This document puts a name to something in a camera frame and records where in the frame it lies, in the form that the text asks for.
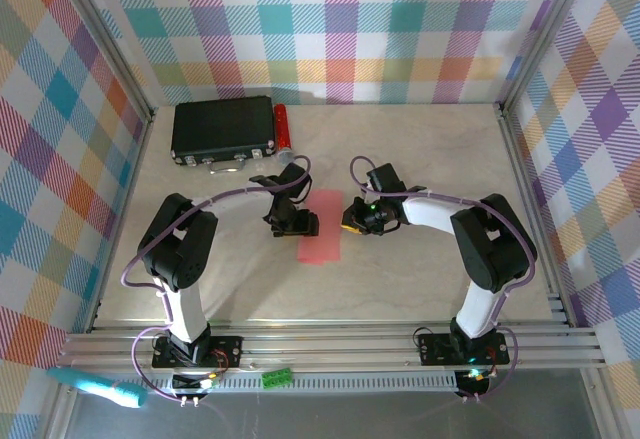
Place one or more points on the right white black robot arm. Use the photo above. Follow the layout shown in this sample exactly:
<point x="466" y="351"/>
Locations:
<point x="477" y="309"/>

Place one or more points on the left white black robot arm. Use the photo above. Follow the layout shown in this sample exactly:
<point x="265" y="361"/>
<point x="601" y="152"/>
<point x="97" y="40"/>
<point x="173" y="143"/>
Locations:
<point x="185" y="304"/>

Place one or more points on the red glitter tube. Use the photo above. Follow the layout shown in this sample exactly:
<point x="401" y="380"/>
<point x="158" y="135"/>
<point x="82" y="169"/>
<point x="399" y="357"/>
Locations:
<point x="282" y="129"/>

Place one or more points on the black carrying case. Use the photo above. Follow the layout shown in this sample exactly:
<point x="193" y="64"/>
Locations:
<point x="222" y="126"/>

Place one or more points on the green terminal block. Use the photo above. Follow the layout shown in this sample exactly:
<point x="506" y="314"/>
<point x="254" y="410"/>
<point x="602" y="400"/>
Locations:
<point x="276" y="378"/>

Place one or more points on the black controller box with LED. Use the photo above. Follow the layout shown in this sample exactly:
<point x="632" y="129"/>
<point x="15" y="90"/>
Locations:
<point x="475" y="376"/>
<point x="205" y="383"/>

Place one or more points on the aluminium cross rail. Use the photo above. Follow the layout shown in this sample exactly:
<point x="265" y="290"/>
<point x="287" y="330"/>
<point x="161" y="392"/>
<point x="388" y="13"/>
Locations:
<point x="325" y="351"/>

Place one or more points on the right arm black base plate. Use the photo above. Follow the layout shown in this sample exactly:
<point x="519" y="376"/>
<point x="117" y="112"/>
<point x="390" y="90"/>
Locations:
<point x="434" y="349"/>

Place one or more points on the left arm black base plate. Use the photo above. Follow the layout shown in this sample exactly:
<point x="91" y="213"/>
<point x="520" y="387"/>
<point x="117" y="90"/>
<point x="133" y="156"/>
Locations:
<point x="231" y="351"/>

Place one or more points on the aluminium side rail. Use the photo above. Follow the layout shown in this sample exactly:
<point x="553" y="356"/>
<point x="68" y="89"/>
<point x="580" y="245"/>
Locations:
<point x="111" y="259"/>
<point x="517" y="159"/>

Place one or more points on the aluminium frame post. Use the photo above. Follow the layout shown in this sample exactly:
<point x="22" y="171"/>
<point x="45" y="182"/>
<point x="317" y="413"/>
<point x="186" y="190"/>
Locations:
<point x="542" y="34"/>
<point x="102" y="34"/>

